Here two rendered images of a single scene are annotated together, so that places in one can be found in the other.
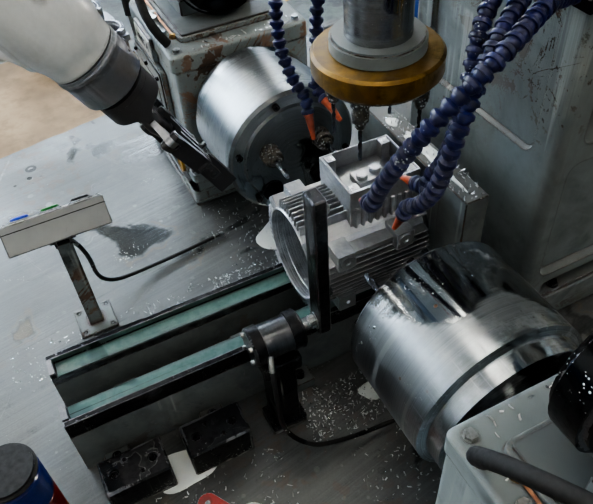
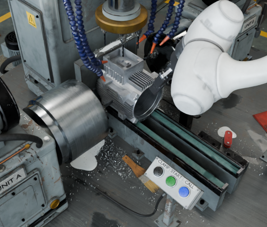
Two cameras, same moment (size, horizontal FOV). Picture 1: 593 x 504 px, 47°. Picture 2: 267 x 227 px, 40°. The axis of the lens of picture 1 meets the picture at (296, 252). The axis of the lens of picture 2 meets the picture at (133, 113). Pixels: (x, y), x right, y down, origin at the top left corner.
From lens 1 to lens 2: 153 cm
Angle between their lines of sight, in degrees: 72
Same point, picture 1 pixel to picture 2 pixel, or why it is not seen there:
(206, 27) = (21, 128)
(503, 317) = (187, 23)
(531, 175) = not seen: hidden behind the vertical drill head
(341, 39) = (130, 11)
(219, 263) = (112, 180)
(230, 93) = (79, 111)
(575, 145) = not seen: hidden behind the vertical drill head
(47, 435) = (233, 211)
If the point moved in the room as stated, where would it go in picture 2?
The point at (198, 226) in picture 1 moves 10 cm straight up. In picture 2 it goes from (87, 200) to (84, 184)
